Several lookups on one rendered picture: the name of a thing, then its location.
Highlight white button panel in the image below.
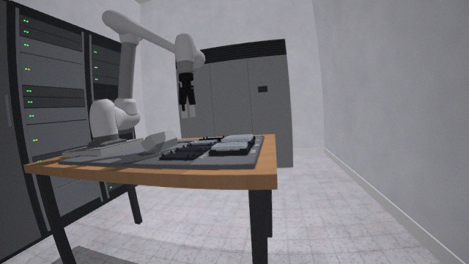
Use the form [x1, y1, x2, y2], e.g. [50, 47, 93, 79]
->
[141, 130, 183, 153]

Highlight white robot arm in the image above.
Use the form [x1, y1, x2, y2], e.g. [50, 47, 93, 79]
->
[87, 10, 205, 148]

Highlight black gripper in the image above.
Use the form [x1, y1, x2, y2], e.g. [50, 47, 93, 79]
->
[179, 73, 196, 118]

